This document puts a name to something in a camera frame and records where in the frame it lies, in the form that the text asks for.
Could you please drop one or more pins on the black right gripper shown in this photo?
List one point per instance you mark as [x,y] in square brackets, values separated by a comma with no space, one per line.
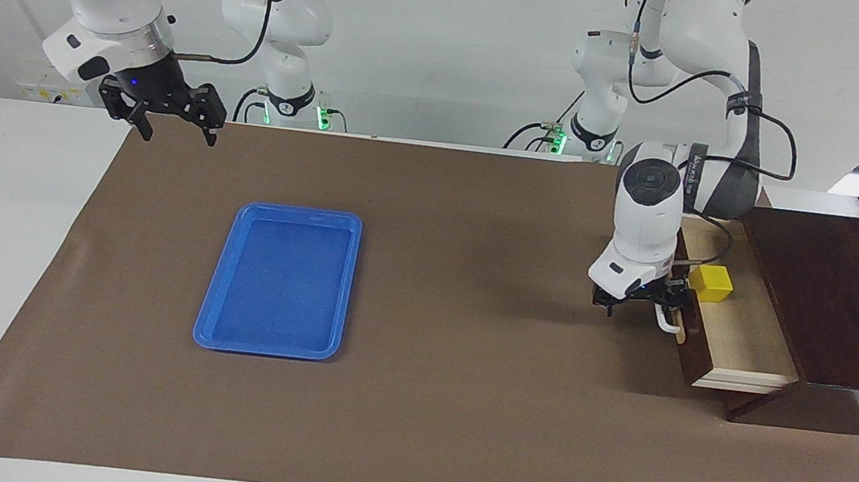
[154,83]

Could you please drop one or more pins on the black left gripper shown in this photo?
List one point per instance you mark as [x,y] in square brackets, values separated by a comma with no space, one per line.
[641,297]

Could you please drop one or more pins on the yellow cube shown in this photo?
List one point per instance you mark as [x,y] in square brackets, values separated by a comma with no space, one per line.
[712,283]

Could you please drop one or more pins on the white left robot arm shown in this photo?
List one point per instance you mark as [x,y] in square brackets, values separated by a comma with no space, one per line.
[647,209]

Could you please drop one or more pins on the white power strip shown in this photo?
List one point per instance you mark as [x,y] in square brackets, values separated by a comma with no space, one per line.
[50,94]

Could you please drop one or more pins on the brown table mat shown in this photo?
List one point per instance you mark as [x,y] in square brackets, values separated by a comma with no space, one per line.
[460,398]

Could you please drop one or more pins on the blue plastic tray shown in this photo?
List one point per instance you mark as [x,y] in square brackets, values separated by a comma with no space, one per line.
[278,288]

